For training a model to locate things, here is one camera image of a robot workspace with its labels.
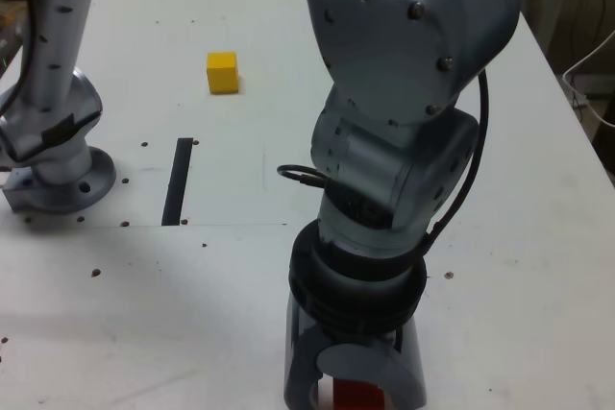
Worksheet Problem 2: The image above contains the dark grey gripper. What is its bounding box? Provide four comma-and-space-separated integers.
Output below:
283, 292, 429, 410

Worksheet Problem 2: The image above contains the red cube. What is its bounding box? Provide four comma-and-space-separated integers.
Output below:
332, 377, 385, 410

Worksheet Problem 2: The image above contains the black tape strip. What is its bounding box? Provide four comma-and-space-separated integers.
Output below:
161, 137, 194, 228

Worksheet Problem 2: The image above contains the yellow cube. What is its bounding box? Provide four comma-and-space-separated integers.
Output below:
206, 51, 240, 95

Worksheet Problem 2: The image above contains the black camera cable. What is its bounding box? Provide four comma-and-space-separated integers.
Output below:
277, 68, 490, 257

